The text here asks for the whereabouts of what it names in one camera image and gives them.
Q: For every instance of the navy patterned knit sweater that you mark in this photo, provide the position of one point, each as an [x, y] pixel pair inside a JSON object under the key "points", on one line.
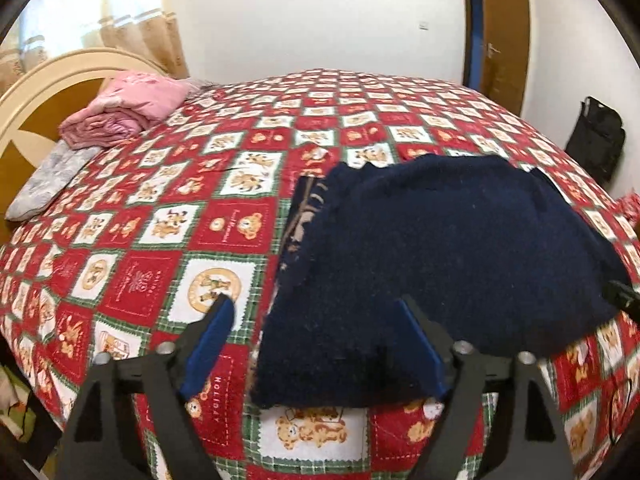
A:
{"points": [[435, 270]]}

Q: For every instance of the beige patterned curtain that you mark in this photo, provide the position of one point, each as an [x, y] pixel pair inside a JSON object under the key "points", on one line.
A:
{"points": [[100, 35]]}

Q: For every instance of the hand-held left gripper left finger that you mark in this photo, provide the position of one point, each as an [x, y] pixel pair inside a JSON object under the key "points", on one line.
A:
{"points": [[207, 347]]}

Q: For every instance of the black bag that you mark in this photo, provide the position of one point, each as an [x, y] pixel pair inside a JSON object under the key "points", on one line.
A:
{"points": [[595, 137]]}

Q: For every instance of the brown wooden door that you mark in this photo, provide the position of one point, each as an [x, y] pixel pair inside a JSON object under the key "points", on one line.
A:
{"points": [[500, 35]]}

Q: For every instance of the grey pillow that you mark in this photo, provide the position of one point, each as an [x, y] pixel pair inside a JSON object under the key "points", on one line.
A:
{"points": [[47, 182]]}

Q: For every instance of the pile of mixed clothes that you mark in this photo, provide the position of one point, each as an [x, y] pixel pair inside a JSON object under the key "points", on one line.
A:
{"points": [[15, 405]]}

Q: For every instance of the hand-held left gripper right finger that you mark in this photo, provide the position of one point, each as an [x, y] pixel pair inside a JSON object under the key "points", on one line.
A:
{"points": [[422, 347]]}

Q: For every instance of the folded pink blanket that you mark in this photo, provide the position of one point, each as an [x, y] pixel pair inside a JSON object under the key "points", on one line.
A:
{"points": [[127, 107]]}

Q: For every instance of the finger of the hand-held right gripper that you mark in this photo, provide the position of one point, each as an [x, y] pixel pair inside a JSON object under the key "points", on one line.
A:
{"points": [[624, 299]]}

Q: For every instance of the red checkered bear print bedspread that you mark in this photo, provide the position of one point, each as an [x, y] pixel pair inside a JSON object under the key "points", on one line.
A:
{"points": [[175, 200]]}

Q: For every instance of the cream and brown wooden headboard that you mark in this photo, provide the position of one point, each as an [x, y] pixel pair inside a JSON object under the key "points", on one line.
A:
{"points": [[45, 95]]}

